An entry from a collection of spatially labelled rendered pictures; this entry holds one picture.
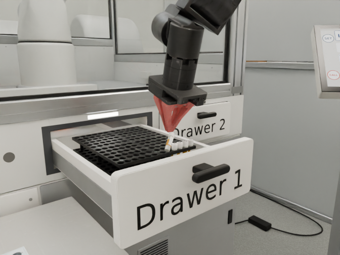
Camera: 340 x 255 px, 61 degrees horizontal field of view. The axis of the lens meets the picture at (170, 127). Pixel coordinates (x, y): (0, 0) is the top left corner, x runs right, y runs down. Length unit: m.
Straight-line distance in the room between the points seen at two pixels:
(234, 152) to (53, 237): 0.36
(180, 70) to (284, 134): 1.81
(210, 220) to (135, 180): 0.75
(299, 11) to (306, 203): 1.31
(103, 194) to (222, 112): 0.60
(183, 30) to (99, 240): 0.39
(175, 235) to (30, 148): 0.56
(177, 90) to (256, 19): 1.90
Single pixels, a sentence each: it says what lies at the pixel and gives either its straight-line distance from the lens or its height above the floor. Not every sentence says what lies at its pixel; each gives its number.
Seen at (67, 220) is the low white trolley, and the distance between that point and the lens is 0.64.
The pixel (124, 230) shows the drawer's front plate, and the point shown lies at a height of 0.85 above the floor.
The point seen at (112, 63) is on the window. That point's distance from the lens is 0.75.
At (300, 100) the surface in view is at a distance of 2.16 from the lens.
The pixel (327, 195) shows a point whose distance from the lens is 2.23.
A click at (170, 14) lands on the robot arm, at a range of 0.56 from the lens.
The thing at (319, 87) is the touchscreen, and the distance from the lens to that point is 1.16.
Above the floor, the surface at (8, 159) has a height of 0.87.
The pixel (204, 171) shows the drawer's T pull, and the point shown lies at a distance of 0.43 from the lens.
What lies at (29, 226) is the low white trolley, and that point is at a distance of 0.64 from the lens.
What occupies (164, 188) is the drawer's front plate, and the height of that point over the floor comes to 0.89.
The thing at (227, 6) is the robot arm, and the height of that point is 1.15.
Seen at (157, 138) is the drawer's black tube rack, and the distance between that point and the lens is 0.64.
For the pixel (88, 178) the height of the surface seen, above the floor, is 0.87.
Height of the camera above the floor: 1.08
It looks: 14 degrees down
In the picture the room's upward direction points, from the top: straight up
